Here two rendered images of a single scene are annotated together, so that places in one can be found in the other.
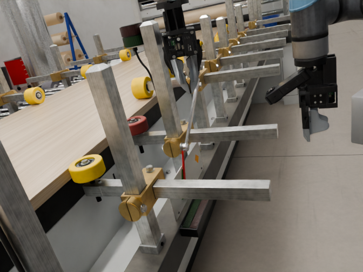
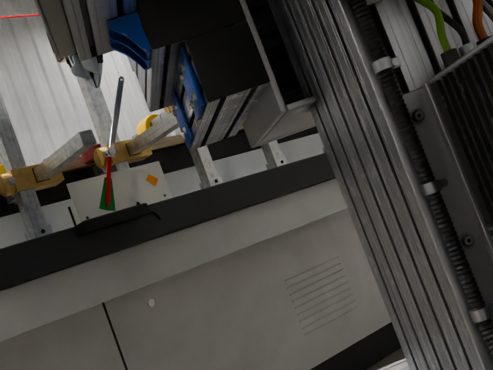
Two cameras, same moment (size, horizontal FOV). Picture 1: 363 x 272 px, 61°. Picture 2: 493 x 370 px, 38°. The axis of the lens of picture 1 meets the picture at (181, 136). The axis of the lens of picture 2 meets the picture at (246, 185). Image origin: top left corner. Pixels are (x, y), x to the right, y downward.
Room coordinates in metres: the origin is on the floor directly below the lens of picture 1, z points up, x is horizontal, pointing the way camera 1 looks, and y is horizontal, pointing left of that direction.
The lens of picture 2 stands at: (-0.64, -0.96, 0.54)
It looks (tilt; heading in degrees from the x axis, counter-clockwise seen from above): 4 degrees up; 25
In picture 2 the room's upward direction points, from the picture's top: 21 degrees counter-clockwise
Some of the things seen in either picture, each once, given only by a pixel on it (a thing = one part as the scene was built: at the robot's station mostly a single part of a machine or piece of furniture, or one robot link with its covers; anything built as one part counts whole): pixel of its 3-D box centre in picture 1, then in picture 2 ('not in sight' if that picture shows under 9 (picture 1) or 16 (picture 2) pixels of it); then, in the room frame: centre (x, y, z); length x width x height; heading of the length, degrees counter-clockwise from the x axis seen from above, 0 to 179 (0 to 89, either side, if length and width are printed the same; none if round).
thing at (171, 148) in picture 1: (178, 138); (122, 153); (0.82, 0.01, 0.85); 0.13 x 0.06 x 0.05; 156
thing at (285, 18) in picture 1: (256, 22); not in sight; (2.42, -0.74, 0.95); 0.50 x 0.04 x 0.04; 66
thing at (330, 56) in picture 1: (315, 82); not in sight; (0.69, -0.33, 0.97); 0.09 x 0.08 x 0.12; 66
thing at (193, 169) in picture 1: (188, 176); (122, 191); (0.76, 0.01, 0.75); 0.26 x 0.01 x 0.10; 156
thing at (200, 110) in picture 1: (199, 105); (191, 130); (1.03, -0.09, 0.86); 0.03 x 0.03 x 0.48; 66
